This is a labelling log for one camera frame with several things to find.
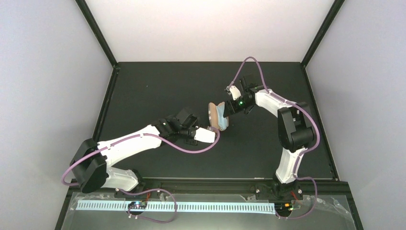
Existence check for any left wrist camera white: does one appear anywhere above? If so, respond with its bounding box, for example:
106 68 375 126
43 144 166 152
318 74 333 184
192 127 216 143

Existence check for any black aluminium frame rail front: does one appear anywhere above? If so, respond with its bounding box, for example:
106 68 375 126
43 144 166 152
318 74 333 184
130 178 350 196

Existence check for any frame post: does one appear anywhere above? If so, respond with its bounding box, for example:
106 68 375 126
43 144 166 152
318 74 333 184
301 0 345 68
75 0 118 68

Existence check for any white slotted cable duct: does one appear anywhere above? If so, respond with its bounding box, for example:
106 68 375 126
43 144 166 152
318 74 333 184
76 200 275 215

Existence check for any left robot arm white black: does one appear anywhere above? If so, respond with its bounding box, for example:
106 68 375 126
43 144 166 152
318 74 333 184
70 109 199 194

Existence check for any left rear frame post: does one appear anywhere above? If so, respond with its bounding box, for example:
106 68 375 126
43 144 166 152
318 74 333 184
75 0 118 68

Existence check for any right rear frame post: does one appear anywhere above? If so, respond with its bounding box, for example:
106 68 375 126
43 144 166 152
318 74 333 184
301 0 345 68

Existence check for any light blue cleaning cloth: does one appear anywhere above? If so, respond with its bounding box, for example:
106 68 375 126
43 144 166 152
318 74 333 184
216 105 229 131

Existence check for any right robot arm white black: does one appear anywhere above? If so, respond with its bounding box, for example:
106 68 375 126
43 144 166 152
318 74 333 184
223 78 319 201

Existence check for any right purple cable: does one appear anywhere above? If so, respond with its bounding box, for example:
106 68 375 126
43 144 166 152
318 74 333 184
227 56 321 220

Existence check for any brown plaid glasses case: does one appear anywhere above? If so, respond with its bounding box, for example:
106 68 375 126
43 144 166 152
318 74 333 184
208 102 225 129

